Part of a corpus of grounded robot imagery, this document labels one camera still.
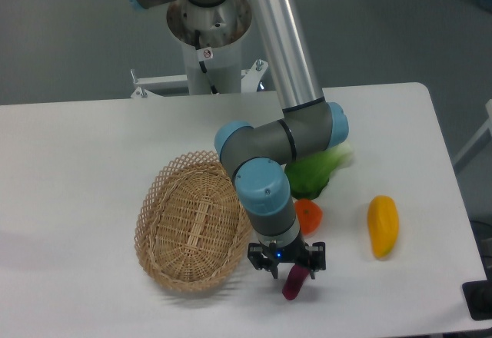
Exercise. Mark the white frame at right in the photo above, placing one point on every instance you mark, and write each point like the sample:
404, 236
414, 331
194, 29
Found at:
478, 141

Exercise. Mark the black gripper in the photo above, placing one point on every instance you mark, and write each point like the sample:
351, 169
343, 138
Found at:
268, 253

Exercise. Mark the black device at table edge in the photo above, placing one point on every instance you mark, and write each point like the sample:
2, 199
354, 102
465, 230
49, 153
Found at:
478, 298

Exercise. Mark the white metal base frame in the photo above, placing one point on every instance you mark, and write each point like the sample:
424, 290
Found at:
178, 85

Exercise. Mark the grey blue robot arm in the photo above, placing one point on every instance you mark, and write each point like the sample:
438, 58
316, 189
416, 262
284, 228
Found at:
254, 157

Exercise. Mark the orange tangerine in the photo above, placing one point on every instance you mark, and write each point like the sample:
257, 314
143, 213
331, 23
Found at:
309, 215

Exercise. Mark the green bok choy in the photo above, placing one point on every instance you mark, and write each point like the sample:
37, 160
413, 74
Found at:
308, 177

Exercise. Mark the purple sweet potato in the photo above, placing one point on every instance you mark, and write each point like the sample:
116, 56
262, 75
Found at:
293, 284

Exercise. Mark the woven wicker basket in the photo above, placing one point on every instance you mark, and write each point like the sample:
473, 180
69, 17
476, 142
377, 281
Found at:
192, 231

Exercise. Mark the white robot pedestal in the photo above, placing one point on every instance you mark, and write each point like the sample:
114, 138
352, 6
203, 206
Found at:
211, 40

